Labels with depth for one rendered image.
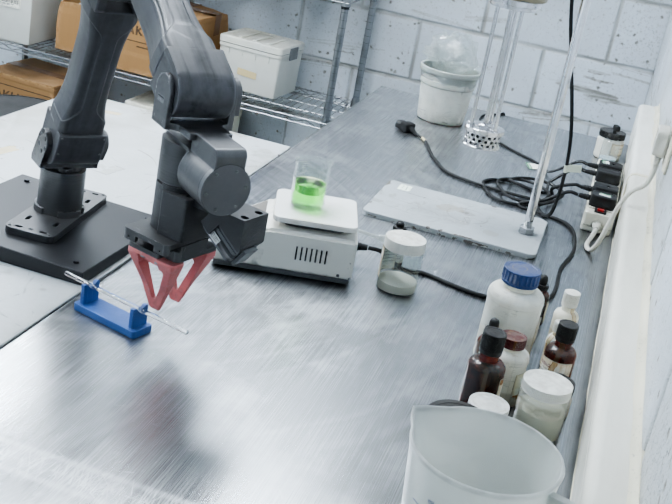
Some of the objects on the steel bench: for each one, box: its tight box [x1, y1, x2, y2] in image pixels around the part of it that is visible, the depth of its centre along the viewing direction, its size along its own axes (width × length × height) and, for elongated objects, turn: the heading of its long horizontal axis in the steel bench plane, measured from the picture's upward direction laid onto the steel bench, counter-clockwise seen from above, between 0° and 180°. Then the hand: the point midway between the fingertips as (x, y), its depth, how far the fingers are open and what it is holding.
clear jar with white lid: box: [376, 230, 427, 297], centre depth 147 cm, size 6×6×8 cm
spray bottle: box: [597, 124, 621, 162], centre depth 224 cm, size 4×4×11 cm
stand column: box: [518, 0, 591, 236], centre depth 164 cm, size 3×3×70 cm
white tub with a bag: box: [417, 30, 481, 126], centre depth 240 cm, size 14×14×21 cm
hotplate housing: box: [212, 199, 368, 284], centre depth 150 cm, size 22×13×8 cm, turn 68°
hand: (165, 297), depth 119 cm, fingers open, 3 cm apart
